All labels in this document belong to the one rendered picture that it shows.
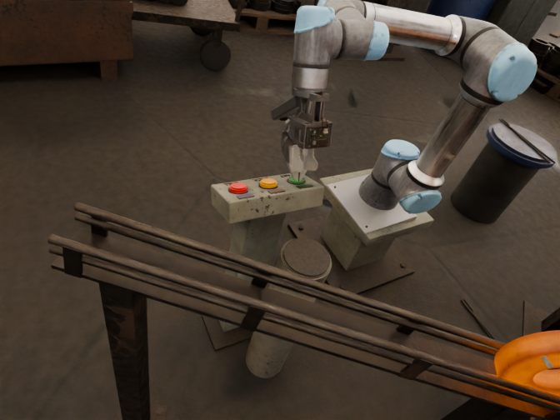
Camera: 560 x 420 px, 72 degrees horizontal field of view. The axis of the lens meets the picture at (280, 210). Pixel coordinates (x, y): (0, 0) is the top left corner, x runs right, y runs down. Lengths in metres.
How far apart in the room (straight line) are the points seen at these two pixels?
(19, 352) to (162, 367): 0.39
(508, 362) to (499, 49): 0.69
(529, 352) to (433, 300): 1.06
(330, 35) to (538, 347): 0.62
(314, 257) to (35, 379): 0.83
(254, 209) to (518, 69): 0.68
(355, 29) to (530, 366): 0.64
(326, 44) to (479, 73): 0.42
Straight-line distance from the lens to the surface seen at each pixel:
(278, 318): 0.55
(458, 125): 1.14
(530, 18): 4.76
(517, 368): 0.69
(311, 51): 0.81
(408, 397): 1.43
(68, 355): 1.33
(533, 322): 1.93
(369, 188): 1.41
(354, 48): 0.85
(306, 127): 0.81
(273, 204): 0.85
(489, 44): 1.10
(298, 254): 0.87
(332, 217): 1.55
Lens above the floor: 1.17
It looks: 42 degrees down
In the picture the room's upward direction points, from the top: 17 degrees clockwise
